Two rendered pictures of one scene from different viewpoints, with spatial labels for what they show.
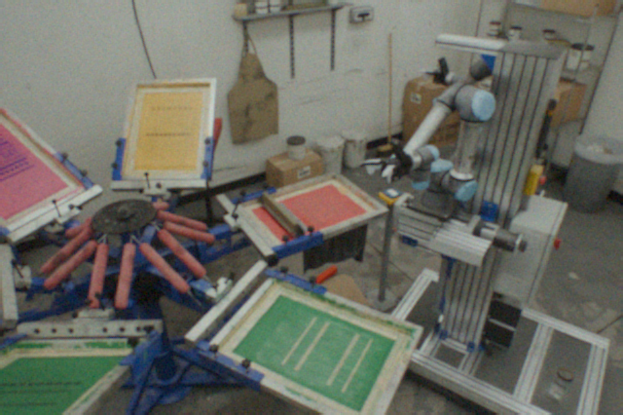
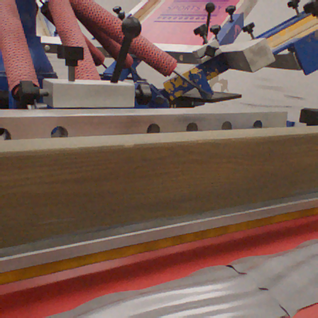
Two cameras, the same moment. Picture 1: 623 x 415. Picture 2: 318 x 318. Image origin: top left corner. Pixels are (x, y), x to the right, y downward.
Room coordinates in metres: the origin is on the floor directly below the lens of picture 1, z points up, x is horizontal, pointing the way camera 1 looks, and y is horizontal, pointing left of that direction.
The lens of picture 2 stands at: (2.29, -0.13, 1.12)
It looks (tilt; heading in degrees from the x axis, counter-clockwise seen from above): 16 degrees down; 90
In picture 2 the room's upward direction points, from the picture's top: 4 degrees clockwise
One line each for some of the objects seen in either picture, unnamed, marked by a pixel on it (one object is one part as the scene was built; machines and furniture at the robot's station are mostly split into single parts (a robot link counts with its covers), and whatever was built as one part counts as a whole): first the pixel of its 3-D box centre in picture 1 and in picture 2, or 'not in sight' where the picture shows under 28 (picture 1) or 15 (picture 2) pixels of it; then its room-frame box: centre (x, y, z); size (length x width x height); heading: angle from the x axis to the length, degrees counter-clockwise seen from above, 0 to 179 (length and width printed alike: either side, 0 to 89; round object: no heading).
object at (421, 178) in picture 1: (419, 174); not in sight; (1.82, -0.49, 1.56); 0.11 x 0.08 x 0.11; 31
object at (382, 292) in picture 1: (385, 250); not in sight; (2.62, -0.54, 0.48); 0.22 x 0.22 x 0.96; 31
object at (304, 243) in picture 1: (298, 244); not in sight; (2.07, 0.07, 0.98); 0.30 x 0.05 x 0.07; 121
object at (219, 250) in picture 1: (246, 242); not in sight; (2.21, 0.38, 0.89); 1.24 x 0.06 x 0.06; 121
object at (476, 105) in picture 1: (466, 146); not in sight; (1.94, -0.72, 1.63); 0.15 x 0.12 x 0.55; 31
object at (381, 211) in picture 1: (309, 208); not in sight; (2.43, 0.01, 0.97); 0.79 x 0.58 x 0.04; 121
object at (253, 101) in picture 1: (252, 89); not in sight; (4.39, 0.54, 1.06); 0.53 x 0.07 x 1.05; 121
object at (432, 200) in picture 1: (435, 193); not in sight; (2.06, -0.65, 1.31); 0.15 x 0.15 x 0.10
